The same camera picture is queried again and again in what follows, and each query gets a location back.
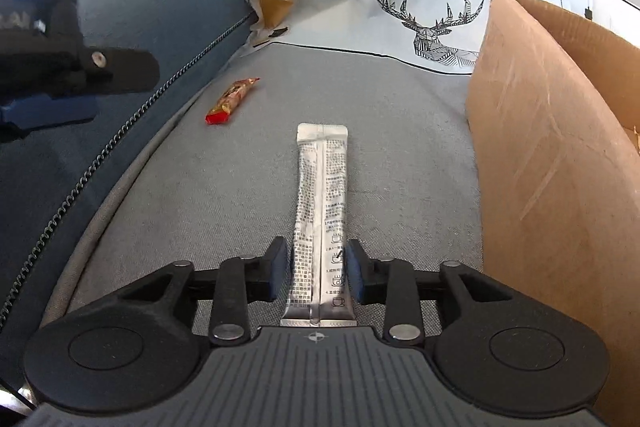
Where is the small red orange snack bar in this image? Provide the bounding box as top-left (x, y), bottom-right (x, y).
top-left (205, 77), bottom-right (261, 126)

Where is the grey deer print sheet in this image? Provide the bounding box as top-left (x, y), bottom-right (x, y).
top-left (50, 0), bottom-right (640, 338)

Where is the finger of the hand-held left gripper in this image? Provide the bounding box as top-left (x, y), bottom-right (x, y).
top-left (0, 99), bottom-right (99, 142)
top-left (80, 48), bottom-right (161, 96)

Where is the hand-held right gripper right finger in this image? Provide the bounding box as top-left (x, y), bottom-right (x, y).
top-left (346, 238), bottom-right (521, 342)

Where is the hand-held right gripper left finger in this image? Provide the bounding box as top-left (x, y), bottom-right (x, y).
top-left (120, 236), bottom-right (290, 342)

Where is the silver stick sachet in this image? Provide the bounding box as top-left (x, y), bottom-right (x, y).
top-left (280, 123), bottom-right (358, 327)

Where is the brown cardboard box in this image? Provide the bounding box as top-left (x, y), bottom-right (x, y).
top-left (466, 0), bottom-right (640, 427)

